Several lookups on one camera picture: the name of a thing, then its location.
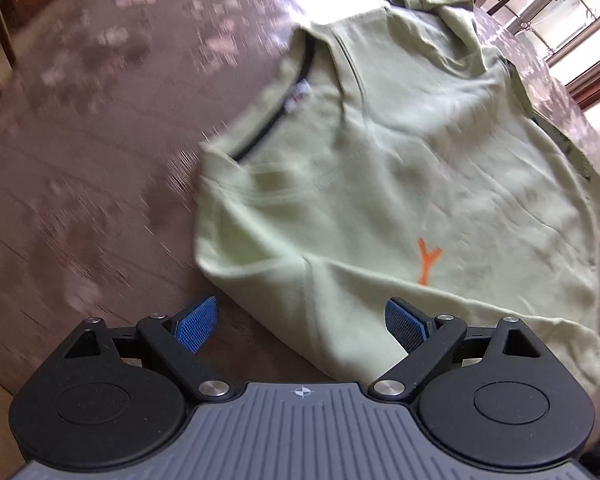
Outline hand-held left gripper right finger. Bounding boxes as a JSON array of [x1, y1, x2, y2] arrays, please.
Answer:
[[369, 297, 551, 404]]

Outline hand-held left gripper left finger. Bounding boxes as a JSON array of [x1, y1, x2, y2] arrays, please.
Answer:
[[55, 296, 237, 404]]

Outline light green sweatshirt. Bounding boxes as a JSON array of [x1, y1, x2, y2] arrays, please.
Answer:
[[194, 0, 600, 396]]

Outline glass sliding door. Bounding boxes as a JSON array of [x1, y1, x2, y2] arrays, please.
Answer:
[[500, 0, 600, 111]]

